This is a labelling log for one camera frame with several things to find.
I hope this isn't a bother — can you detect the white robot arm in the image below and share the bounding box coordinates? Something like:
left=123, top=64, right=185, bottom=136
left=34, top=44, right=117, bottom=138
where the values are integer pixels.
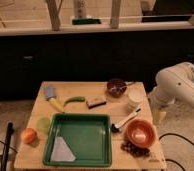
left=148, top=62, right=194, bottom=109

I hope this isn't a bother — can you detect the white cup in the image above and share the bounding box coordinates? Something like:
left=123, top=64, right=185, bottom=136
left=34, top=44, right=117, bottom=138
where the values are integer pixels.
left=126, top=90, right=144, bottom=112

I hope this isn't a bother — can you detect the white paper scrap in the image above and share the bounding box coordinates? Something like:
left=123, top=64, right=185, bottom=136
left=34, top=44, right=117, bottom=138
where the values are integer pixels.
left=51, top=137, right=76, bottom=162

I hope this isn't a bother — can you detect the yellow handled spatula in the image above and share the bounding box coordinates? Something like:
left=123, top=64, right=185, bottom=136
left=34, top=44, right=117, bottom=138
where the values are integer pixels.
left=44, top=86, right=63, bottom=112

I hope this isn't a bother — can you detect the red apple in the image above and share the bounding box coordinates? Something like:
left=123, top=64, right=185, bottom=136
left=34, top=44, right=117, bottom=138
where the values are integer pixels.
left=21, top=128, right=37, bottom=144

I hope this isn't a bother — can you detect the green chili pepper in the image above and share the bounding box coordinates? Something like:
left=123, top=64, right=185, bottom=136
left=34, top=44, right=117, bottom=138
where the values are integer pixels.
left=63, top=96, right=86, bottom=106

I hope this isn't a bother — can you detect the orange bowl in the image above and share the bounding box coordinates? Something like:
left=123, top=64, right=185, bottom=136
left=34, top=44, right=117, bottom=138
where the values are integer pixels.
left=125, top=119, right=155, bottom=148

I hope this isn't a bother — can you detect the green base white bottle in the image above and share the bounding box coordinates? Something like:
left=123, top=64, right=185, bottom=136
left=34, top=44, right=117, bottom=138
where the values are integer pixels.
left=72, top=0, right=101, bottom=25

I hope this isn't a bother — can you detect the dark grape bunch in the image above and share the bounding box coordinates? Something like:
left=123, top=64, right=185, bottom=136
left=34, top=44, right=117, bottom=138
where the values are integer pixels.
left=121, top=141, right=150, bottom=157

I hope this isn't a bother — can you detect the green plastic tray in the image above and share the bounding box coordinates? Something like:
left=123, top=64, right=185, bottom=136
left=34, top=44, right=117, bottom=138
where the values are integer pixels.
left=43, top=114, right=112, bottom=167

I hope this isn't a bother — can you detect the wooden block eraser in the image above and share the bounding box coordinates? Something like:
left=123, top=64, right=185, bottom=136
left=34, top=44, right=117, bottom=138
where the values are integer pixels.
left=86, top=97, right=107, bottom=109

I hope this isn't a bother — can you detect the green lime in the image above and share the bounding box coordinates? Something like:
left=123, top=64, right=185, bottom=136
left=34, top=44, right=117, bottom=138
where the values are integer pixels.
left=36, top=117, right=51, bottom=134

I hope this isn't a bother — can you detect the dark brown bowl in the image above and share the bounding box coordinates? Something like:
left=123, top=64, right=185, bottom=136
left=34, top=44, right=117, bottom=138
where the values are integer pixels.
left=107, top=78, right=127, bottom=98

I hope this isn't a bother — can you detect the black and white spoon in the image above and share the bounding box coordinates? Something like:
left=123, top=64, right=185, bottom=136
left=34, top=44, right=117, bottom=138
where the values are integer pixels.
left=111, top=108, right=141, bottom=133

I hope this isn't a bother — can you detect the black pole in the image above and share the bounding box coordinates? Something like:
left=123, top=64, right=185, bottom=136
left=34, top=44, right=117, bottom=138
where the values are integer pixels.
left=0, top=122, right=14, bottom=171

